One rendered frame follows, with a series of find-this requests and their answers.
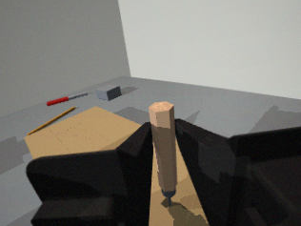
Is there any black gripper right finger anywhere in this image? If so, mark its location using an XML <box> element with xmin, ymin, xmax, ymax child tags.
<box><xmin>174</xmin><ymin>118</ymin><xmax>301</xmax><ymax>226</ymax></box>

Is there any grey rectangular block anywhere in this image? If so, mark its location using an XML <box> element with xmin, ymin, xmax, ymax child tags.
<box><xmin>95</xmin><ymin>85</ymin><xmax>121</xmax><ymax>100</ymax></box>

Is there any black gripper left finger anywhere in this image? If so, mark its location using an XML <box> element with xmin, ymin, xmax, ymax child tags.
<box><xmin>26</xmin><ymin>122</ymin><xmax>153</xmax><ymax>226</ymax></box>

